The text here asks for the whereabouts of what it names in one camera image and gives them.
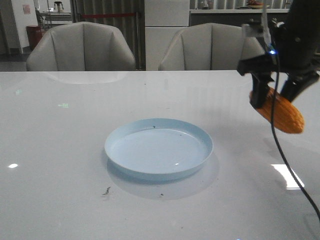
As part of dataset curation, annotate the white cabinet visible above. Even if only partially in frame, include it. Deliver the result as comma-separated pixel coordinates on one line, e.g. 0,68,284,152
144,0,190,71

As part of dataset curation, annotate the grey upholstered chair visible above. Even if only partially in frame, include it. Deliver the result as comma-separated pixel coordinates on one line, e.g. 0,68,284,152
158,22,266,71
26,21,136,72

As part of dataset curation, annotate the black cable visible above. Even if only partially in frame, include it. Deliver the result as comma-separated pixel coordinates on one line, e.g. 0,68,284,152
270,53,320,221

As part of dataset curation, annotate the light blue round plate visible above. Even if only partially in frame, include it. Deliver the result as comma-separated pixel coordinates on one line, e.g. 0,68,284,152
104,118,214,182

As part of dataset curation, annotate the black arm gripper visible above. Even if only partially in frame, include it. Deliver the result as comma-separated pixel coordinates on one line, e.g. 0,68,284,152
237,0,320,109

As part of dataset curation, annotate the right grey upholstered chair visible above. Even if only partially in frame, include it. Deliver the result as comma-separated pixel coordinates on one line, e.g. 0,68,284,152
158,22,266,71

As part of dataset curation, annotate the red barrier belt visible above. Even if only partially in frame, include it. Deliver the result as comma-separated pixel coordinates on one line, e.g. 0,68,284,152
80,12,137,19

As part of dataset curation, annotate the grey counter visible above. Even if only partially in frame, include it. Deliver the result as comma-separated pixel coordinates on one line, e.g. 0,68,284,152
189,8,291,28

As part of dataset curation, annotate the orange plastic corn cob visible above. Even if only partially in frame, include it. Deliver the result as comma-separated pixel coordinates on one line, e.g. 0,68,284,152
254,87,305,134

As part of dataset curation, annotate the left grey upholstered chair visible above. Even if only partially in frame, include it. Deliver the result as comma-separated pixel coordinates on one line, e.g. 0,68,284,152
26,21,136,72

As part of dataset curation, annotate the fruit bowl on counter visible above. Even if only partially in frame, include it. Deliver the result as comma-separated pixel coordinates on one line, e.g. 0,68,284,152
246,0,270,10

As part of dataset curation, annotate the red bin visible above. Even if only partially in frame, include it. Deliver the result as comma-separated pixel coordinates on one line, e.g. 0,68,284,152
26,25,42,50

